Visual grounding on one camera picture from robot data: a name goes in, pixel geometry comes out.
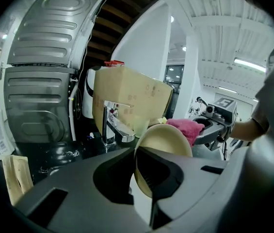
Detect pink cloth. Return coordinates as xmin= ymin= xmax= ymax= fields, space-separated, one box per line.
xmin=165 ymin=117 xmax=205 ymax=147

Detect grey metal laundry machine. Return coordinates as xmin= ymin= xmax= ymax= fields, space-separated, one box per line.
xmin=2 ymin=66 xmax=79 ymax=143
xmin=7 ymin=0 xmax=108 ymax=69

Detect olive round bowl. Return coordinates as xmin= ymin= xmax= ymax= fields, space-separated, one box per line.
xmin=133 ymin=124 xmax=193 ymax=199

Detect white drain hose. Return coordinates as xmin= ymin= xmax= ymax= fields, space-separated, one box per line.
xmin=70 ymin=78 xmax=79 ymax=140

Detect large cardboard box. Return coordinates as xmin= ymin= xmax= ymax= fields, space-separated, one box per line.
xmin=92 ymin=66 xmax=174 ymax=133

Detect green plastic cup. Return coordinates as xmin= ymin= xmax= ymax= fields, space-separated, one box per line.
xmin=133 ymin=116 xmax=150 ymax=138

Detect dark wooden stair underside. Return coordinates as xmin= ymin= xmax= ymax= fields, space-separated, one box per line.
xmin=85 ymin=0 xmax=161 ymax=70

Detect yellow crumpled rag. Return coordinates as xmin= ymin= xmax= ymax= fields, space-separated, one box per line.
xmin=151 ymin=116 xmax=168 ymax=126

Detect white plastic appliance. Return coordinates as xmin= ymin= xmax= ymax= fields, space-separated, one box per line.
xmin=82 ymin=67 xmax=103 ymax=120

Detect black marble vanity table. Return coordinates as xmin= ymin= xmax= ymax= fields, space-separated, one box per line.
xmin=13 ymin=130 xmax=227 ymax=179

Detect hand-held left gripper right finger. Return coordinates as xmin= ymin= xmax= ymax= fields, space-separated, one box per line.
xmin=134 ymin=146 xmax=230 ymax=233

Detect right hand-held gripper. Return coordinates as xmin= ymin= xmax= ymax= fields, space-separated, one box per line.
xmin=191 ymin=97 xmax=239 ymax=152

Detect beige sachet packet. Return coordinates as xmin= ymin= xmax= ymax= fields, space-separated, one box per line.
xmin=2 ymin=155 xmax=22 ymax=206
xmin=12 ymin=156 xmax=34 ymax=195

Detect person's right forearm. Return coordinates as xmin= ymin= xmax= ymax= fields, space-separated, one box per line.
xmin=230 ymin=117 xmax=270 ymax=142

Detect red plastic lid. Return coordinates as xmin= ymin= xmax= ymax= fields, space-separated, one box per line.
xmin=104 ymin=60 xmax=125 ymax=67

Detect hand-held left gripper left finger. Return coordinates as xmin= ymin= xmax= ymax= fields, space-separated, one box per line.
xmin=14 ymin=147 xmax=152 ymax=233

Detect white rectangular sink basin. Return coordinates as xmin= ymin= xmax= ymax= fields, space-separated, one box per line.
xmin=128 ymin=187 xmax=153 ymax=228

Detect chrome faucet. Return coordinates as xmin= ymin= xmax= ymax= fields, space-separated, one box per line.
xmin=102 ymin=100 xmax=136 ymax=147

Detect ceiling tube light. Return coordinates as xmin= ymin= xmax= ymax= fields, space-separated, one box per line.
xmin=233 ymin=57 xmax=267 ymax=72
xmin=218 ymin=86 xmax=238 ymax=93

